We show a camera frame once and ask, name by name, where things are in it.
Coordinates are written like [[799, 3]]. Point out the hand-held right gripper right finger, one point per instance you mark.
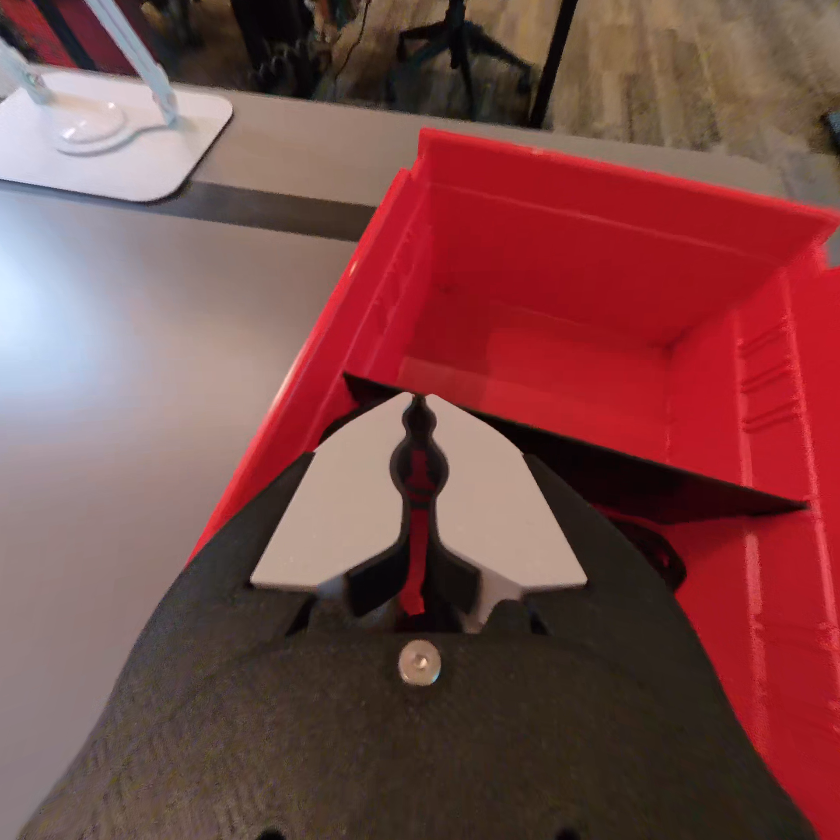
[[505, 518]]

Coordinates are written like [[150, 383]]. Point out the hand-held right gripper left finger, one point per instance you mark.
[[328, 518]]

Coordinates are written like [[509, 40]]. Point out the red plastic bin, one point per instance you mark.
[[558, 295]]

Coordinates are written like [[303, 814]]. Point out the black bin divider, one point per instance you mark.
[[656, 485]]

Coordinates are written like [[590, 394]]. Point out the black stand pole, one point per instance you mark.
[[554, 59]]

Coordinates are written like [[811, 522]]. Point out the black office chair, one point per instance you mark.
[[459, 33]]

